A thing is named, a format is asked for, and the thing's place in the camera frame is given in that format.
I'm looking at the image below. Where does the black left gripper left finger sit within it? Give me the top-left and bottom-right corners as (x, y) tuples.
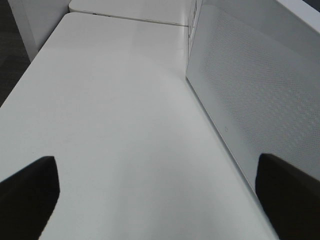
(0, 156), (60, 240)

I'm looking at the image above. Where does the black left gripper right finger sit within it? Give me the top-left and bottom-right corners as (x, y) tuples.
(255, 153), (320, 240)

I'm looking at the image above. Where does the white microwave door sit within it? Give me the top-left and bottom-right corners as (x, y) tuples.
(186, 0), (320, 185)

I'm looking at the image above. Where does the white microwave oven body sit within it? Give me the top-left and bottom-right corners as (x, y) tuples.
(185, 0), (203, 71)

